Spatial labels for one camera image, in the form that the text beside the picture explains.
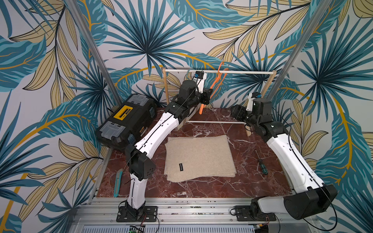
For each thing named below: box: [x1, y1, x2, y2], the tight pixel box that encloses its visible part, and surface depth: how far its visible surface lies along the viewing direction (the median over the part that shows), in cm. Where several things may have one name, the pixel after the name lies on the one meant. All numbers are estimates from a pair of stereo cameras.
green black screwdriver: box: [254, 149, 269, 176], surface depth 89 cm
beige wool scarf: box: [164, 134, 237, 184], surface depth 93 cm
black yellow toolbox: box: [96, 93, 158, 149], surface depth 92 cm
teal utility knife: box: [113, 168, 123, 198], surface depth 83 cm
